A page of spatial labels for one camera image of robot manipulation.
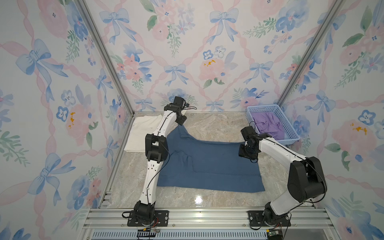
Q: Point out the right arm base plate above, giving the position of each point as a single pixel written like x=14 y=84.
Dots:
x=259 y=219

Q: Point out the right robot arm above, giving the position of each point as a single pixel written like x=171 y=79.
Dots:
x=306 y=178

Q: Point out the right aluminium corner post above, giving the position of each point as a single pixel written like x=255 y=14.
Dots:
x=321 y=32

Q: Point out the aluminium front rail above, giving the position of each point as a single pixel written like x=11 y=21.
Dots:
x=303 y=223

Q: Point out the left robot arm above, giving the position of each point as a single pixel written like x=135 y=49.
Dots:
x=157 y=152

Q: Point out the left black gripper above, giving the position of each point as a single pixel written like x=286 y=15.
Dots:
x=183 y=120

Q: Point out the aluminium corner post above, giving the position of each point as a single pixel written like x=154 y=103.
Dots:
x=321 y=32
x=90 y=23

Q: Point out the light blue plastic basket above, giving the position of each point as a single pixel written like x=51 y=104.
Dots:
x=291 y=135

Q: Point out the blue t-shirt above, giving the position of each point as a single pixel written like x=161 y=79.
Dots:
x=208 y=165

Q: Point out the white folded t-shirt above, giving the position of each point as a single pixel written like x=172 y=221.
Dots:
x=140 y=128

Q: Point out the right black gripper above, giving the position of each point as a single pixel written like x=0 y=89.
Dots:
x=241 y=153

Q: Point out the purple t-shirt in basket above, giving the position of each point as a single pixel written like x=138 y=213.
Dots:
x=268 y=122

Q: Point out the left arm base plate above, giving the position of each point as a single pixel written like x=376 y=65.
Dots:
x=155 y=218

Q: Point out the left aluminium corner post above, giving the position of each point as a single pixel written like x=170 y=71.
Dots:
x=90 y=23

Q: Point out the small green circuit board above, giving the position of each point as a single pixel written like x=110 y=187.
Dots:
x=274 y=234

